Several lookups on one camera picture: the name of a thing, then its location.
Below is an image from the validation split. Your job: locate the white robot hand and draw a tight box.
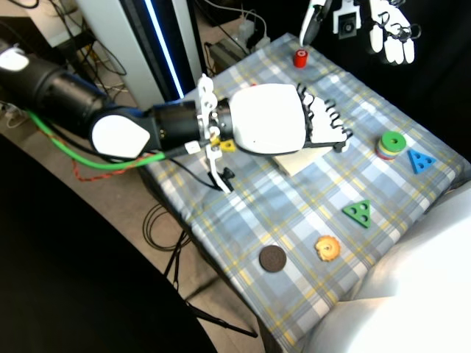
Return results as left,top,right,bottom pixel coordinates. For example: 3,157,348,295
227,82,355,155
300,0,422,66

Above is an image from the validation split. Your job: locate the yellow triangle with holes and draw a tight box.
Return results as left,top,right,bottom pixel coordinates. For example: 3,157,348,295
209,135,237,154

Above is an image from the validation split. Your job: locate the small white square table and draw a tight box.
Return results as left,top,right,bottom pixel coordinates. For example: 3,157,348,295
272,141,350,177

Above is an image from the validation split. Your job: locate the black backdrop cloth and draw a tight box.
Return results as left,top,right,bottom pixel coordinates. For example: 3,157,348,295
305,0,471,163

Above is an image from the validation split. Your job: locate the grey box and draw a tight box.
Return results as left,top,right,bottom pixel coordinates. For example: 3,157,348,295
209,38,251,73

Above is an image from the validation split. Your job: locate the white power strip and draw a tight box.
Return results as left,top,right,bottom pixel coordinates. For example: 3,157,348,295
235,16,272,52

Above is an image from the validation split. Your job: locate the blue plaid tablecloth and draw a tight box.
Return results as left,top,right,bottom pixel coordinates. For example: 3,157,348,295
145,32,464,353

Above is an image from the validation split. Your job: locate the blue triangle with holes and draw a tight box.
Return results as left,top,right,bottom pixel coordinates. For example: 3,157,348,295
407,149,438,175

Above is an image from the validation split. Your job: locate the green triangle with holes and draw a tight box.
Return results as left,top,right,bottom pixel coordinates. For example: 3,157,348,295
341,199,372,229

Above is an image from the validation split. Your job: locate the dark chocolate cookie toy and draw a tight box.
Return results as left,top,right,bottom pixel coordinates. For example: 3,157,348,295
258,245,287,274

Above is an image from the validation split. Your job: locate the tan flower cookie toy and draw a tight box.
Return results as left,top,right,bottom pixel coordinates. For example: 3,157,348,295
314,235,341,263

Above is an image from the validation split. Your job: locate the white column with blue light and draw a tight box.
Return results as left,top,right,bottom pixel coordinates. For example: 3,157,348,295
75,0,206,111

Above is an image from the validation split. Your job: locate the black metal stand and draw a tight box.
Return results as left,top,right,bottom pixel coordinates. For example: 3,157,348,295
54,31,128,96

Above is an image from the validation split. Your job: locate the black tripod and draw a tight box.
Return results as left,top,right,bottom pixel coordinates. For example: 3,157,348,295
163,227,259,338

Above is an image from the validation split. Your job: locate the large white soft furniture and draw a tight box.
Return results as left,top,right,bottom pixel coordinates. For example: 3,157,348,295
305,176,471,353

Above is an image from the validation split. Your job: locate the large black curved panel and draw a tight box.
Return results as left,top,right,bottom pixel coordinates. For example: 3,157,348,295
0,134,218,353

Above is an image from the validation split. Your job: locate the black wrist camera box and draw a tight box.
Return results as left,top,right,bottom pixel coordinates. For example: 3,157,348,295
333,10,360,40

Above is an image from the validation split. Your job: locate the green toy ring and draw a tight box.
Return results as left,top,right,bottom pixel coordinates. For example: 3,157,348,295
380,131,408,152

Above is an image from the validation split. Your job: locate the yellow toy ring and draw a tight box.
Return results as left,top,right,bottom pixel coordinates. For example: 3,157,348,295
376,141,400,155

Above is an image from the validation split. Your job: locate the white power cable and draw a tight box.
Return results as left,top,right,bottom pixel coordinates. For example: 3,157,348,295
216,7,269,41

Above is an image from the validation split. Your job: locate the red toy ring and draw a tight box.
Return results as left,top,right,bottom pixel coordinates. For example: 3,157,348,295
375,146,402,162

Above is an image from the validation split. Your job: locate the coiled black cable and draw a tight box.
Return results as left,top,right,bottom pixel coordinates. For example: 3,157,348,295
142,202,194,253

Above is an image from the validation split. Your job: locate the green cable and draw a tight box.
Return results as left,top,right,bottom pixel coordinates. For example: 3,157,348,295
27,112,166,171

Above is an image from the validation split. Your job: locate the red braided wire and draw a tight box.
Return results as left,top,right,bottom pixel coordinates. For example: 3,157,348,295
47,135,155,182

